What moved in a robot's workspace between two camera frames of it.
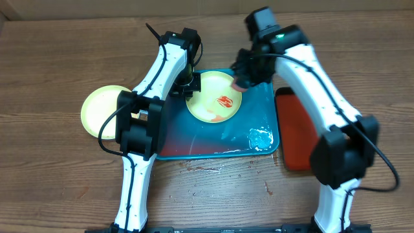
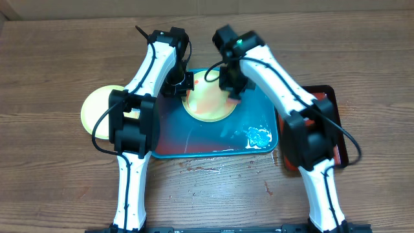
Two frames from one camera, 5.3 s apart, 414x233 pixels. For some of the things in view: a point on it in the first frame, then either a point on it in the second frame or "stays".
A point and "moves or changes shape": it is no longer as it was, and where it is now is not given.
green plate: [97, 105] stays
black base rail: [341, 228] stays
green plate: [218, 101] stays
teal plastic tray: [253, 132] stays
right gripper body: [246, 67] → [233, 83]
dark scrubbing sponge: [241, 83] moves or changes shape
